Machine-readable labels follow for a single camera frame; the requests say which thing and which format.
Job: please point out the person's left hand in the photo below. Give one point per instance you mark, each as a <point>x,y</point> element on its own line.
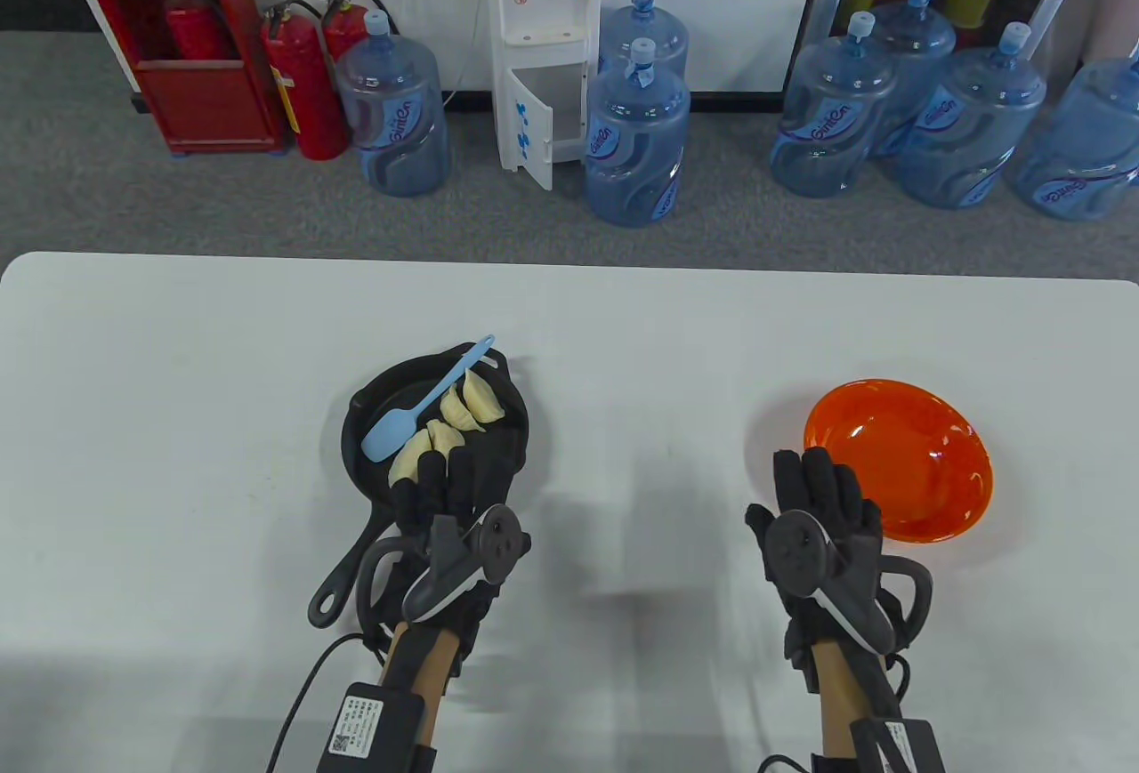
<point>463,488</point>

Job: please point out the person's right hand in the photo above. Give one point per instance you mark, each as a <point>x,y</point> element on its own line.
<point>823,488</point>

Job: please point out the pale yellow dumpling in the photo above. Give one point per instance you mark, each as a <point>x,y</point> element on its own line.
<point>456,410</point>
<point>485,399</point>
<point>409,462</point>
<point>442,437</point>

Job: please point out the blue dessert shovel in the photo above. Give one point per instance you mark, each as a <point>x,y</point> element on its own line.
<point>387,439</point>

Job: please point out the orange plastic bowl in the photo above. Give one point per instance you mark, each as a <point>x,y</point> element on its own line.
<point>925,471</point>

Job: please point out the black frying pan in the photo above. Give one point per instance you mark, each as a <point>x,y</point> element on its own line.
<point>383,399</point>

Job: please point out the person's left forearm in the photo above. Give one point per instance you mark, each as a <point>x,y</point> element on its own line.
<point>427,666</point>

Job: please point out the person's right forearm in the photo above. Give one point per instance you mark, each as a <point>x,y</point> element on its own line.
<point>841,702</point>

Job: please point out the black grey right hand controller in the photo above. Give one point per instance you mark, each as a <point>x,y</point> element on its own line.
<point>801,551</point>

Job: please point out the black grey hand controller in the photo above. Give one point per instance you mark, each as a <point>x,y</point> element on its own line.
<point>801,551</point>
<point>503,542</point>

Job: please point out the black grey left hand controller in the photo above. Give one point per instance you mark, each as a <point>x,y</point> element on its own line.
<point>503,542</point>

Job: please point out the black left wrist sensor box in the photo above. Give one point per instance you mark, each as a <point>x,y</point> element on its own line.
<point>374,724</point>

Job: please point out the black wrist sensor box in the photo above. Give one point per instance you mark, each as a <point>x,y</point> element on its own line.
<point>374,724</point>
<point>899,751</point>

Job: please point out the black right wrist sensor box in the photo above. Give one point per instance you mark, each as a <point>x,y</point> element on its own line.
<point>899,751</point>

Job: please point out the blue water jug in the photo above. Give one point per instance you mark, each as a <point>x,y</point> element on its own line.
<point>832,124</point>
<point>921,35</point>
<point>636,150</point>
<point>970,132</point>
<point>1086,141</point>
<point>396,124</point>
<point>667,35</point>

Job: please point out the tall red fire extinguisher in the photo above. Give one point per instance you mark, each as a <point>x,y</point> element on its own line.
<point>307,97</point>

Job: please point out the red fire extinguisher cabinet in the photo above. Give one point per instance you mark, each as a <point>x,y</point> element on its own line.
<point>209,106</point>

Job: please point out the short red fire extinguisher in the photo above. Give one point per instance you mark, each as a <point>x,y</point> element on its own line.
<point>343,35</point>

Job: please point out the white water dispenser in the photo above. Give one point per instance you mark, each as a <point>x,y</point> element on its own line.
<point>543,8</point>

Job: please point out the red extinguisher inside cabinet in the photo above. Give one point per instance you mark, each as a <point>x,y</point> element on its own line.
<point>197,35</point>

